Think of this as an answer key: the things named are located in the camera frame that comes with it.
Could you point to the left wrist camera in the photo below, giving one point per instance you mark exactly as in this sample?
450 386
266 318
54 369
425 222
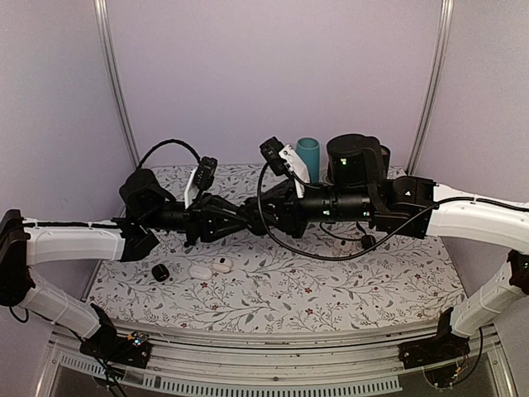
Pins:
200 180

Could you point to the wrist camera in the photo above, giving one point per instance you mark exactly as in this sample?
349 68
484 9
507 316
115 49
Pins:
200 180
284 160

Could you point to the white closed earbuds case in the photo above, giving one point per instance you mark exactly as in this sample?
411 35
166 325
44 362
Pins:
200 272

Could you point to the white earbuds case back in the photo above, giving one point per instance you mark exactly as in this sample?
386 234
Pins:
344 244

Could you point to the black cylinder vase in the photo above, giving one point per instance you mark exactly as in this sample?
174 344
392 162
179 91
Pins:
386 155

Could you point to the black earbuds charging case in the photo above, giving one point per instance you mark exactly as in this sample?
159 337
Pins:
249 211

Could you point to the teal tall vase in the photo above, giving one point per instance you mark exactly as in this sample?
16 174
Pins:
308 149

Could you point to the small black closed case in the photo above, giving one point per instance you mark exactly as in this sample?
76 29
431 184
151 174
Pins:
160 272

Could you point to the floral patterned table mat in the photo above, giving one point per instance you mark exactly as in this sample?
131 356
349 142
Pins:
272 290

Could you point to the aluminium frame post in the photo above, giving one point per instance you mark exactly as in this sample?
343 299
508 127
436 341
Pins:
437 64
110 60

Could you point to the left aluminium frame post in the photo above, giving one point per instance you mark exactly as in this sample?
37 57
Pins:
110 60

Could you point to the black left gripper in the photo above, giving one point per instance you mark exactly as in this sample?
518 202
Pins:
193 213

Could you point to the right aluminium frame post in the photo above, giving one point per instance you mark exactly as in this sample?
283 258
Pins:
437 64

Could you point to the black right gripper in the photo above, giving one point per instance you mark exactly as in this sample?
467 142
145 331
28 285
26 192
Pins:
293 227

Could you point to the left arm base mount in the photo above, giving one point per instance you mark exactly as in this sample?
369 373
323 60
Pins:
132 350

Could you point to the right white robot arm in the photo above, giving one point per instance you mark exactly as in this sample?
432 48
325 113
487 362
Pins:
469 216

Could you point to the white open earbuds case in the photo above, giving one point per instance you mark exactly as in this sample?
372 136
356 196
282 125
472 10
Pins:
222 265

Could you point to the front aluminium rail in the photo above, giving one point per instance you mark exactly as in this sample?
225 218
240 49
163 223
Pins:
341 363

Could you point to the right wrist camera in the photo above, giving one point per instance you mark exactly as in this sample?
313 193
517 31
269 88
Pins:
284 160

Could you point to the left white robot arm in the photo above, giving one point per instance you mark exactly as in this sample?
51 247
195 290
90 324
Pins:
27 242

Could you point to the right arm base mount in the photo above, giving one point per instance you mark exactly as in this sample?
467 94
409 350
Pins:
443 346

